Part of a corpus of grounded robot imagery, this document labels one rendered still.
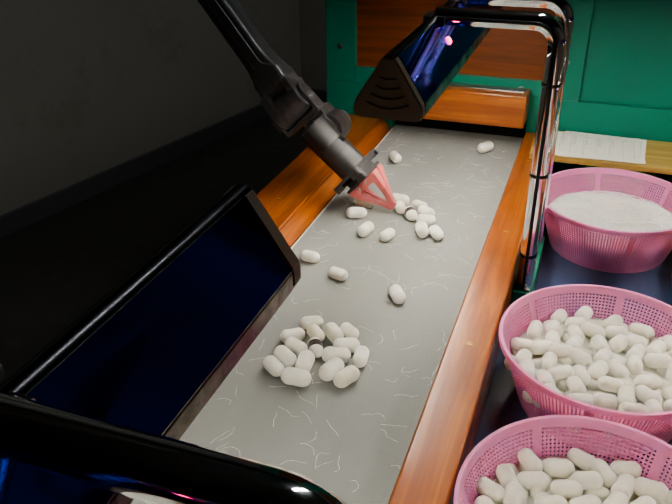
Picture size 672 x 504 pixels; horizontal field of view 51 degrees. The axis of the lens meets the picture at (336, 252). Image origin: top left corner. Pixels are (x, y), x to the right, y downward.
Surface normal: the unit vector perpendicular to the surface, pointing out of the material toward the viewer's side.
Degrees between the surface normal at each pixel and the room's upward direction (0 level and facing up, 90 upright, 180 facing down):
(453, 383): 0
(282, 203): 0
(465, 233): 0
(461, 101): 90
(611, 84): 90
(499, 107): 90
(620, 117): 90
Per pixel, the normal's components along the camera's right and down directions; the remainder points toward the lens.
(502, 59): -0.34, 0.47
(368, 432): -0.01, -0.87
